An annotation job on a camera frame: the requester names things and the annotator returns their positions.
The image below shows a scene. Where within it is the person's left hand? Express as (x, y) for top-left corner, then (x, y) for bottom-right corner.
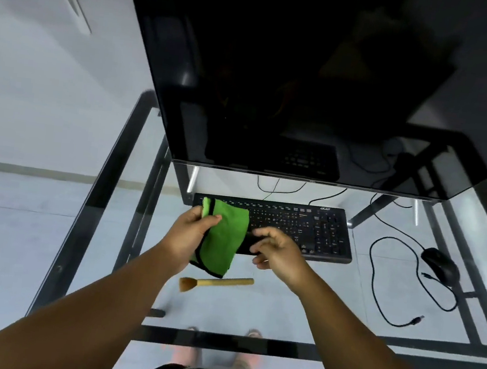
(158, 202), (224, 277)

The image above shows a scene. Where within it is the person's right hand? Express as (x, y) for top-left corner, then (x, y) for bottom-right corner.
(244, 225), (319, 296)

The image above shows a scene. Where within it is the green cleaning cloth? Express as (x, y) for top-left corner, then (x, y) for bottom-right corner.
(187, 195), (252, 281)

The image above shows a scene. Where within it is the person's right forearm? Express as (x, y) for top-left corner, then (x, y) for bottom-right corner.
(282, 267), (478, 369)

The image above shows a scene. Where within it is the person's left forearm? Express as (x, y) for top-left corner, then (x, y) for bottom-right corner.
(0, 225), (191, 369)

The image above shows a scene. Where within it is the black keyboard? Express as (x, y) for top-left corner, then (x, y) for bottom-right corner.
(187, 192), (358, 267)

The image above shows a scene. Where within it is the person's right foot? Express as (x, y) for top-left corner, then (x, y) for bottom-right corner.
(231, 327), (266, 369)

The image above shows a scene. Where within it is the person's foot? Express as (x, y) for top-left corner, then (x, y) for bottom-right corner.
(168, 324), (206, 368)
(231, 327), (266, 369)

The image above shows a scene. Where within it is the person's left foot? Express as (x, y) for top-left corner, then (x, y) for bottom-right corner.
(168, 324), (206, 368)

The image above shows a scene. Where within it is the black computer monitor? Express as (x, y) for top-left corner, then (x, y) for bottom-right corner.
(96, 0), (487, 233)

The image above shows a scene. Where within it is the black computer mouse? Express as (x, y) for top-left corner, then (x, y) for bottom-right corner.
(418, 246), (463, 287)

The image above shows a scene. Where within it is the wooden handle brush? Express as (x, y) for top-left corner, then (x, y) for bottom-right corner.
(178, 270), (255, 301)

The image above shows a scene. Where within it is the black keyboard cable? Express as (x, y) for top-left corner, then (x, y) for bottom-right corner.
(254, 175), (349, 210)

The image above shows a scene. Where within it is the black usb cable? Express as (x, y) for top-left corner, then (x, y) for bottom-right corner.
(361, 235), (465, 334)

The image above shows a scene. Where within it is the black metal desk frame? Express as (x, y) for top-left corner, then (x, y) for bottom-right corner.
(24, 79), (487, 369)

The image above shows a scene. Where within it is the black mouse cable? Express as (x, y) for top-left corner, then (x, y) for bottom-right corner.
(365, 191), (433, 254)

